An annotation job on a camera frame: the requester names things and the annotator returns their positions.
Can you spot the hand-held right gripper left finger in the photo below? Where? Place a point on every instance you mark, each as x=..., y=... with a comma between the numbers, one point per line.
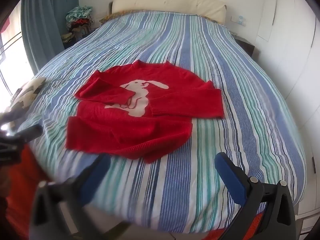
x=96, y=177

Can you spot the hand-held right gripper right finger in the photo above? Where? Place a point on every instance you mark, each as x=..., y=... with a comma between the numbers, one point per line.
x=231, y=177

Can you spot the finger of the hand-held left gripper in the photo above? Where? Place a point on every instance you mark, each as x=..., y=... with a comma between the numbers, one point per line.
x=32, y=132

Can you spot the red sweater with rabbit print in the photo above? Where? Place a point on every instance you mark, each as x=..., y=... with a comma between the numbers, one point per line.
x=100, y=130

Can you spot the pile of clothes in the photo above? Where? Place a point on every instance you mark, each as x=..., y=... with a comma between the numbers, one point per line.
x=78, y=17

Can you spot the geometric patterned pillow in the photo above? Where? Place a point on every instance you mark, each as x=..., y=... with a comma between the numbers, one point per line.
x=27, y=92

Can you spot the striped bed sheet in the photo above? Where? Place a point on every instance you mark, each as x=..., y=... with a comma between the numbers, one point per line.
x=175, y=192

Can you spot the window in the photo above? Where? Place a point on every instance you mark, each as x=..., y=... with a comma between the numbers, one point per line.
x=12, y=50

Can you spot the blue curtain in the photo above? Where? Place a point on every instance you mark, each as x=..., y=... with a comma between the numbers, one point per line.
x=42, y=30

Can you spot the white wardrobe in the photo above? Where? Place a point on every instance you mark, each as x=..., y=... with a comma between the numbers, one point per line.
x=287, y=67

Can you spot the dark nightstand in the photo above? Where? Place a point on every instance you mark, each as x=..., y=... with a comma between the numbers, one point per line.
x=246, y=45

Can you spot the yellow patterned pillow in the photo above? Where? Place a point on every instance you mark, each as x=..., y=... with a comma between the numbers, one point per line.
x=117, y=15

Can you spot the cream pillow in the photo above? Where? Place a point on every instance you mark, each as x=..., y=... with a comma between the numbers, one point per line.
x=170, y=3

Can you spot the wall socket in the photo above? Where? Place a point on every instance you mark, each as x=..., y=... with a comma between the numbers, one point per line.
x=238, y=20

